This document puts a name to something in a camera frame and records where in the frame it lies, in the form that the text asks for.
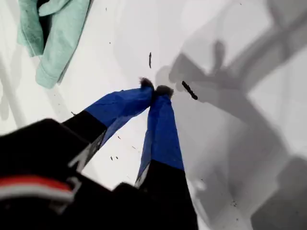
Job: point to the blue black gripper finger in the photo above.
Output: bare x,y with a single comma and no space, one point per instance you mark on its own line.
163,148
120,107

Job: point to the pale green T-shirt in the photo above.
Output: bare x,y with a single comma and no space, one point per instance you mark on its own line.
62,36

